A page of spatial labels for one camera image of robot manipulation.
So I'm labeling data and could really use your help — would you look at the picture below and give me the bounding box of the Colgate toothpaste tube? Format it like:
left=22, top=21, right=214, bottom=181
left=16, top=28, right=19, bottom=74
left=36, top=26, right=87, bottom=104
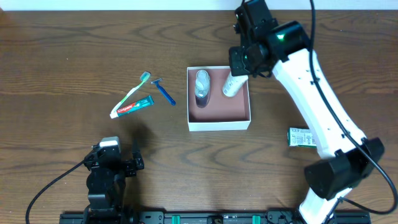
left=110, top=96, right=154, bottom=119

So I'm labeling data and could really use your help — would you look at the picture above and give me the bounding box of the clear bottle dark liquid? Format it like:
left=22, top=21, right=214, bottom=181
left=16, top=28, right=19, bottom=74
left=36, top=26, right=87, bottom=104
left=195, top=70, right=211, bottom=108

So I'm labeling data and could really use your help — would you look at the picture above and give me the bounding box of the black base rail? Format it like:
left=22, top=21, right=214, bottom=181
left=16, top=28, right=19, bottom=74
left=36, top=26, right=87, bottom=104
left=58, top=210, right=371, bottom=224

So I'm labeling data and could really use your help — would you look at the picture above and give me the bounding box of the white cardboard box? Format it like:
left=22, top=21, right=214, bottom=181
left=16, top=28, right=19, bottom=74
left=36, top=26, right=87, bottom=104
left=187, top=66, right=251, bottom=132

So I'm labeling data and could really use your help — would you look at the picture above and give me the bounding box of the black cable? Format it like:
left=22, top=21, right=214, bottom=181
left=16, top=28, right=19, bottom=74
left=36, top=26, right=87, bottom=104
left=25, top=159, right=86, bottom=224
left=307, top=0, right=398, bottom=215

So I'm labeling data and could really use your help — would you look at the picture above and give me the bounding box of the left black cable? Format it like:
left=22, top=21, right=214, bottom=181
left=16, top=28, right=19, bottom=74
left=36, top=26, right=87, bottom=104
left=25, top=159, right=86, bottom=224

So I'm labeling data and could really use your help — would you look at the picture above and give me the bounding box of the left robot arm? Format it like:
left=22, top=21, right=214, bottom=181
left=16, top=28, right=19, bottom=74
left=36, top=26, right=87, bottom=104
left=84, top=136, right=144, bottom=218

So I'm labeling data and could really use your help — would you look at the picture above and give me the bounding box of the right black cable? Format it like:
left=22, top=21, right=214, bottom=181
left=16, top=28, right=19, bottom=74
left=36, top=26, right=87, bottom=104
left=307, top=0, right=398, bottom=215

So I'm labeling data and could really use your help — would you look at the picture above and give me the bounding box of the green white toothbrush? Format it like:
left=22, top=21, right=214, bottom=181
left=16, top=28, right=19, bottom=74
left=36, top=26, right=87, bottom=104
left=109, top=71, right=151, bottom=119

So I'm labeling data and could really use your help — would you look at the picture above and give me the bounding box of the white patterned cream tube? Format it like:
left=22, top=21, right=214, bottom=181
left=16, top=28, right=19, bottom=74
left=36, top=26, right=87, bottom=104
left=222, top=72, right=248, bottom=97

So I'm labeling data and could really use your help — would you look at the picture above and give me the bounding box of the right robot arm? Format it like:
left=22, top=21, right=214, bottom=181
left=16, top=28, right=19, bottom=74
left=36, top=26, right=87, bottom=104
left=229, top=1, right=384, bottom=223

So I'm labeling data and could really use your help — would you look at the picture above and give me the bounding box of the small green white box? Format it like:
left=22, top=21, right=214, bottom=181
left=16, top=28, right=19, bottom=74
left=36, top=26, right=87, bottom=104
left=287, top=128, right=316, bottom=147

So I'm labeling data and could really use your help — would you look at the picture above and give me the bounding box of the blue disposable razor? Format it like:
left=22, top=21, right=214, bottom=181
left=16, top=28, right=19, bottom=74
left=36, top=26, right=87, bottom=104
left=150, top=78, right=176, bottom=106

